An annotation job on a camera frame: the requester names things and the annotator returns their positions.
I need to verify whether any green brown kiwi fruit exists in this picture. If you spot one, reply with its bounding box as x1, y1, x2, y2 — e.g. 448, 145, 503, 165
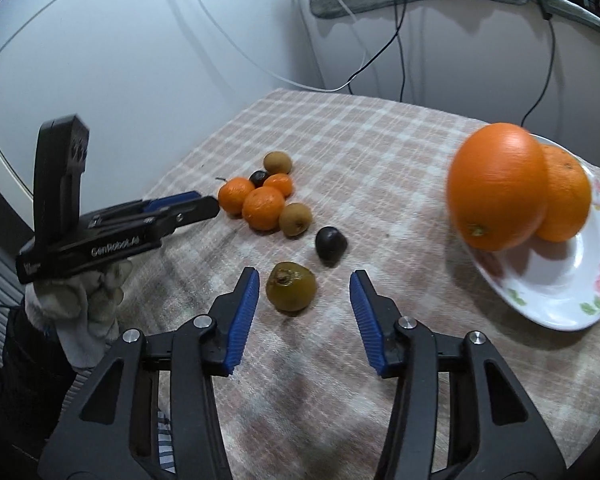
265, 261, 317, 313

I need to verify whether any floral white plate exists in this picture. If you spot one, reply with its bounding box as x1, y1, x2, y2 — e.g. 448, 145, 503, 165
464, 159, 600, 332

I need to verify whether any medium tangerine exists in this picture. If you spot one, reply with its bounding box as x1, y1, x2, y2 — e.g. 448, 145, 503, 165
242, 186, 285, 232

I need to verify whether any large smooth orange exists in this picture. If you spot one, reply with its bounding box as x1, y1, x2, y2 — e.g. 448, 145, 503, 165
446, 122, 548, 252

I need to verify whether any brown longan fruit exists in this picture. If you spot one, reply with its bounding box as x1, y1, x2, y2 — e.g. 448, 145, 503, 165
263, 151, 292, 174
278, 203, 313, 238

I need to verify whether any black cable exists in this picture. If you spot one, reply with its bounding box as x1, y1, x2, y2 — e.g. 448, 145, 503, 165
346, 0, 451, 104

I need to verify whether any ring light cable with remote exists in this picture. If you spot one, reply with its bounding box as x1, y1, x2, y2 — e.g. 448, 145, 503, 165
517, 0, 560, 129

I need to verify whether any large rough orange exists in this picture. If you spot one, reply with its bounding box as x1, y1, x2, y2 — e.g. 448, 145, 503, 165
535, 144, 592, 243

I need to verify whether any small dark plum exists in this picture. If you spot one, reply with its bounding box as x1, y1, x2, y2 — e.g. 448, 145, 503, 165
249, 170, 270, 188

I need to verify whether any white cable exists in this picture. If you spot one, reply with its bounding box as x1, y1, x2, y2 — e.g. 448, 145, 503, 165
166, 0, 376, 94

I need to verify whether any gloved left hand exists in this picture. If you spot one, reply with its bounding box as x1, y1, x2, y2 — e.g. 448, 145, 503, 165
24, 259, 133, 370

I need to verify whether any checked pink tablecloth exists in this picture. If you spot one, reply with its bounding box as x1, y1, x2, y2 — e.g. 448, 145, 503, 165
119, 90, 600, 479

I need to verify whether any tangerine with stem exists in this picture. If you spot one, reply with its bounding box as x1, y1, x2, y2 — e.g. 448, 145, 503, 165
218, 177, 254, 216

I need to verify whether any small tangerine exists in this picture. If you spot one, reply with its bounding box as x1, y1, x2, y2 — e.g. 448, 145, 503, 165
263, 174, 294, 198

